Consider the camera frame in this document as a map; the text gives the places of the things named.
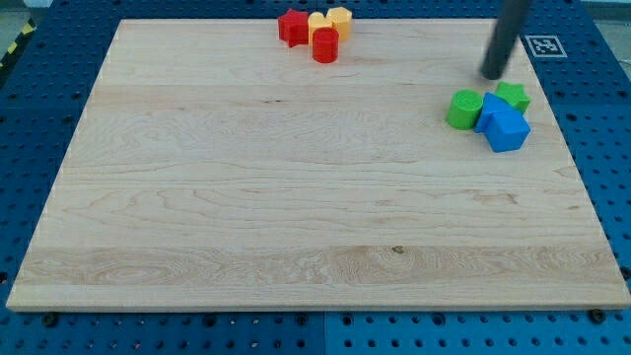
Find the blue cube block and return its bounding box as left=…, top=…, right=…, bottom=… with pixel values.
left=484, top=109, right=530, bottom=153

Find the light wooden board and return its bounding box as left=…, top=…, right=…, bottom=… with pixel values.
left=7, top=19, right=630, bottom=313

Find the red cylinder block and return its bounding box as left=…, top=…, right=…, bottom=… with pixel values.
left=312, top=28, right=339, bottom=64

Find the red star block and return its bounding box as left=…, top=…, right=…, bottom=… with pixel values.
left=277, top=9, right=309, bottom=47

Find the yellow heart block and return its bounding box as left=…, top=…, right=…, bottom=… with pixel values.
left=308, top=12, right=332, bottom=45

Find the yellow hexagon block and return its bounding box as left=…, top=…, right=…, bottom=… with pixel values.
left=326, top=7, right=353, bottom=41

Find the green cylinder block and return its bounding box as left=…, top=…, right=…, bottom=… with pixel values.
left=446, top=90, right=483, bottom=130

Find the blue triangular block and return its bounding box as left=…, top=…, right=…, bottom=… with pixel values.
left=474, top=93, right=512, bottom=133

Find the green star block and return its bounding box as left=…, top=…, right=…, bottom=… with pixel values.
left=494, top=81, right=531, bottom=113

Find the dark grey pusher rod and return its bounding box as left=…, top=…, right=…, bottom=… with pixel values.
left=480, top=0, right=533, bottom=80

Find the white fiducial marker tag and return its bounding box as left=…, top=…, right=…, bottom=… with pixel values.
left=525, top=35, right=567, bottom=58

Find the black bolt front left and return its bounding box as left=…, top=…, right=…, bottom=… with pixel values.
left=41, top=313, right=58, bottom=328

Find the black bolt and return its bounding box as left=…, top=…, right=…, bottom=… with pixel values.
left=588, top=309, right=606, bottom=324
left=41, top=313, right=58, bottom=328

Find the black bolt front right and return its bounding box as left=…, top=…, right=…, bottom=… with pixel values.
left=588, top=309, right=606, bottom=324

